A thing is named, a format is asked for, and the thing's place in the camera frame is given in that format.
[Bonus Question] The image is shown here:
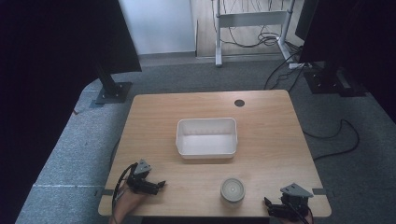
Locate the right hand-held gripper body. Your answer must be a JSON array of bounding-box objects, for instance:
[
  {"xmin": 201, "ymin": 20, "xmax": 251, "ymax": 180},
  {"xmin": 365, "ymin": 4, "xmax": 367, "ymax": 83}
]
[{"xmin": 271, "ymin": 182, "xmax": 315, "ymax": 222}]

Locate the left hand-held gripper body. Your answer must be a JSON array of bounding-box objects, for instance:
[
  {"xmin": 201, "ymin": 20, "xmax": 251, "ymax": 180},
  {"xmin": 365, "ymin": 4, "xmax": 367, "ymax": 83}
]
[{"xmin": 125, "ymin": 159, "xmax": 159, "ymax": 196}]

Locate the person's right hand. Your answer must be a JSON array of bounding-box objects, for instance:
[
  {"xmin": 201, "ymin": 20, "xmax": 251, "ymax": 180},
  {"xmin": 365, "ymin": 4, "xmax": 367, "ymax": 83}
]
[{"xmin": 276, "ymin": 207, "xmax": 315, "ymax": 224}]

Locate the white plastic bin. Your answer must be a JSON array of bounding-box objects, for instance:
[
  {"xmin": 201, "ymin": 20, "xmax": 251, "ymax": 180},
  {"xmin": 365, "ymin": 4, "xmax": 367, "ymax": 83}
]
[{"xmin": 175, "ymin": 117, "xmax": 238, "ymax": 160}]

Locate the black metal stand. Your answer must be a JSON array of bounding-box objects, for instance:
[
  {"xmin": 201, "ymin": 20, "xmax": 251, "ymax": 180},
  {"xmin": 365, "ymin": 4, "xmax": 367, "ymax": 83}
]
[
  {"xmin": 92, "ymin": 60, "xmax": 134, "ymax": 105},
  {"xmin": 303, "ymin": 60, "xmax": 368, "ymax": 98}
]

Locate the white power strip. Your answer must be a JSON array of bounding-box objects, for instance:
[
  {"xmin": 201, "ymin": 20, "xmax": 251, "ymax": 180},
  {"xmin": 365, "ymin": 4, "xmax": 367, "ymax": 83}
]
[{"xmin": 288, "ymin": 62, "xmax": 313, "ymax": 70}]

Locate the black curtain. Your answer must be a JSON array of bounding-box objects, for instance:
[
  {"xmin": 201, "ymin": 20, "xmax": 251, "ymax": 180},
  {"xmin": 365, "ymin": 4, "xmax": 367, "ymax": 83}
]
[
  {"xmin": 298, "ymin": 0, "xmax": 396, "ymax": 124},
  {"xmin": 0, "ymin": 0, "xmax": 143, "ymax": 224}
]

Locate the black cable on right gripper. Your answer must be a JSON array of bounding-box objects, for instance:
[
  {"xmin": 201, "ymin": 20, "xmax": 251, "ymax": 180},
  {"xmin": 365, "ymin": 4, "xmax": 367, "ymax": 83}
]
[{"xmin": 288, "ymin": 202, "xmax": 307, "ymax": 224}]

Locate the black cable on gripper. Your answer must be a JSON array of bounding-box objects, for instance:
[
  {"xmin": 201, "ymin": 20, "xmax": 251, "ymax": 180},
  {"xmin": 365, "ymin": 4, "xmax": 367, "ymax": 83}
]
[
  {"xmin": 288, "ymin": 202, "xmax": 307, "ymax": 224},
  {"xmin": 111, "ymin": 162, "xmax": 138, "ymax": 206}
]

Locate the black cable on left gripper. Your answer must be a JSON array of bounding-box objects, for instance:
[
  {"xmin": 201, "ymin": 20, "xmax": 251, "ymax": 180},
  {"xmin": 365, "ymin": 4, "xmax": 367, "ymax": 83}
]
[{"xmin": 111, "ymin": 162, "xmax": 138, "ymax": 206}]

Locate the black floor cable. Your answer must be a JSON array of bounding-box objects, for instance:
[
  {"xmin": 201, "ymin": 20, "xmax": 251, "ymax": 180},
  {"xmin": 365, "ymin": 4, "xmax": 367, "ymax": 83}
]
[
  {"xmin": 303, "ymin": 119, "xmax": 361, "ymax": 161},
  {"xmin": 262, "ymin": 46, "xmax": 307, "ymax": 93}
]

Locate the bundle of black cables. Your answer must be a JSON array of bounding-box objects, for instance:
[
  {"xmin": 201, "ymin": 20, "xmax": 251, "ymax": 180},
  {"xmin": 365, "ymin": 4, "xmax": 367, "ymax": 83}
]
[{"xmin": 222, "ymin": 0, "xmax": 302, "ymax": 49}]

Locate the white metal desk frame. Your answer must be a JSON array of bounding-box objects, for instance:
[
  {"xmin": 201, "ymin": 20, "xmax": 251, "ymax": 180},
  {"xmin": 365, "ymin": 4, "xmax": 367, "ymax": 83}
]
[{"xmin": 212, "ymin": 0, "xmax": 301, "ymax": 68}]

